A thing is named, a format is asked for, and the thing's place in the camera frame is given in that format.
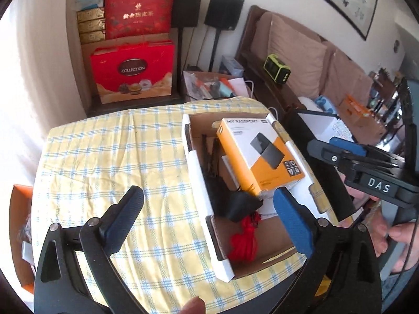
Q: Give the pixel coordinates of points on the red chocolate gift bag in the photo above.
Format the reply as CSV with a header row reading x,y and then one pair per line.
x,y
108,62

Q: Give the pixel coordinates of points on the orange white hard drive box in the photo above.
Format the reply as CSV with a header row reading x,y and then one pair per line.
x,y
262,157

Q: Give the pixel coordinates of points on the yellow plaid tablecloth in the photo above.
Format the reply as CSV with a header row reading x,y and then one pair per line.
x,y
114,157

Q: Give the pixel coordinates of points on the light blue box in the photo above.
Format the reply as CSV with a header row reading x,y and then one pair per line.
x,y
230,66

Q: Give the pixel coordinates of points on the brown sofa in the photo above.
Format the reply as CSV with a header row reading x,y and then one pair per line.
x,y
294,49

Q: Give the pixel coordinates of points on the orange cardboard box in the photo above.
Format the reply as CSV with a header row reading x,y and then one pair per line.
x,y
356,114

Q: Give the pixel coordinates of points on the white envelope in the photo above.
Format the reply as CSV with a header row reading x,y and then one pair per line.
x,y
240,88

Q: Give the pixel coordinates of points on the person's right hand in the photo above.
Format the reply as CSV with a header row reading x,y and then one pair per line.
x,y
406,235

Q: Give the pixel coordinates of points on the green radio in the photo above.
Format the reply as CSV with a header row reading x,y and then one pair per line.
x,y
276,68

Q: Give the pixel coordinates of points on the gold gift box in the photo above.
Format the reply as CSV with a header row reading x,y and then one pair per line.
x,y
90,14
93,36
91,26

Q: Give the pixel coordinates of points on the black speaker stand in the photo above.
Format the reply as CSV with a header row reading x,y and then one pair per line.
x,y
213,49
183,49

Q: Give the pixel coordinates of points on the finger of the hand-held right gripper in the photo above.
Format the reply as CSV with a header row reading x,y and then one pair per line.
x,y
332,158
347,145

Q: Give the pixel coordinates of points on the orange open box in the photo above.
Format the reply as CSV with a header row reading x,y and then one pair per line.
x,y
18,209

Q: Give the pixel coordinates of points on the red gold-print gift bag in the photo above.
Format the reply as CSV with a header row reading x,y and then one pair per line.
x,y
137,26

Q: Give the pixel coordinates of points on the dark wooden cabinet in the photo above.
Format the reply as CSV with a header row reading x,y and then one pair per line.
x,y
131,106

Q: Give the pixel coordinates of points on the cardboard box with white flaps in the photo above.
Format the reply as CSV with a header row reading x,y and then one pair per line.
x,y
271,235

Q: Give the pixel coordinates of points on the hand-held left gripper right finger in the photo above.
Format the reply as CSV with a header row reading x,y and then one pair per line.
x,y
293,222

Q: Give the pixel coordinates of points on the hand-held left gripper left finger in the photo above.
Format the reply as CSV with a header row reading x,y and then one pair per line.
x,y
126,219

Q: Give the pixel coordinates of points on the light blue plastic holder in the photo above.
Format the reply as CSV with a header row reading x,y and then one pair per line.
x,y
324,103

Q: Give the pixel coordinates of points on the blue denim pants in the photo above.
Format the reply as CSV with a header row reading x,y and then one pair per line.
x,y
392,289

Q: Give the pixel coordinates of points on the white box with black lid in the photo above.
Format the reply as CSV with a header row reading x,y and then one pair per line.
x,y
322,126

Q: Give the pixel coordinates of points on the black speaker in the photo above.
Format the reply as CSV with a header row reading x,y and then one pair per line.
x,y
224,11
186,6

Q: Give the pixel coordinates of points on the cardboard box of clutter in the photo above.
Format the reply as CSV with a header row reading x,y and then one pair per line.
x,y
196,88

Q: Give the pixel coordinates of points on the round wall fixture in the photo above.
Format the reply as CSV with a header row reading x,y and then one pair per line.
x,y
396,45

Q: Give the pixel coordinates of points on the person's left hand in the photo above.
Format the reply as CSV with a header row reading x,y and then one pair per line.
x,y
193,305

